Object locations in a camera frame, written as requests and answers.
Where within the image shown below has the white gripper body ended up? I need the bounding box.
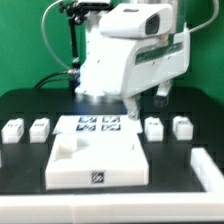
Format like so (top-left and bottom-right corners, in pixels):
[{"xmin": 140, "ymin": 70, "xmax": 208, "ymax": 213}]
[{"xmin": 99, "ymin": 3, "xmax": 190, "ymax": 98}]

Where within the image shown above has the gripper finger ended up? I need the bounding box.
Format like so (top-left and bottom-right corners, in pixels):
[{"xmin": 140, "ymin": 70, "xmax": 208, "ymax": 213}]
[
  {"xmin": 124, "ymin": 95, "xmax": 140, "ymax": 120},
  {"xmin": 154, "ymin": 80, "xmax": 172, "ymax": 108}
]

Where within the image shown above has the white square tabletop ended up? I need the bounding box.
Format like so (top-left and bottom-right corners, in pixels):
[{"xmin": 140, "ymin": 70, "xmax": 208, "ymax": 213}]
[{"xmin": 45, "ymin": 134, "xmax": 149, "ymax": 190}]

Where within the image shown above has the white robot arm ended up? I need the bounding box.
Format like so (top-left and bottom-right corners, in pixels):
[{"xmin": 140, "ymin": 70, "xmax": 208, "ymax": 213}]
[{"xmin": 77, "ymin": 0, "xmax": 190, "ymax": 120}]

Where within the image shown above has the white marker sheet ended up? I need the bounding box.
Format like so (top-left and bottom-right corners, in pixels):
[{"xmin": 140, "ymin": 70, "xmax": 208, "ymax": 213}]
[{"xmin": 53, "ymin": 115, "xmax": 142, "ymax": 135}]

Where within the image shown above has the white L-shaped fence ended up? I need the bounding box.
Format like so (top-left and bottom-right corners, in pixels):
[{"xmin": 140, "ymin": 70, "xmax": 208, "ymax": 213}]
[{"xmin": 0, "ymin": 148, "xmax": 224, "ymax": 224}]

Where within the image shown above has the black cable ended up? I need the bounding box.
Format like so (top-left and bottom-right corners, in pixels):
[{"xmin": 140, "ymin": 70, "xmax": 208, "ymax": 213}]
[{"xmin": 33, "ymin": 69, "xmax": 82, "ymax": 90}]

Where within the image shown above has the grey cable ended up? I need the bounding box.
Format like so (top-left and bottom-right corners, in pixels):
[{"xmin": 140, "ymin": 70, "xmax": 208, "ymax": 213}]
[{"xmin": 40, "ymin": 0, "xmax": 75, "ymax": 72}]

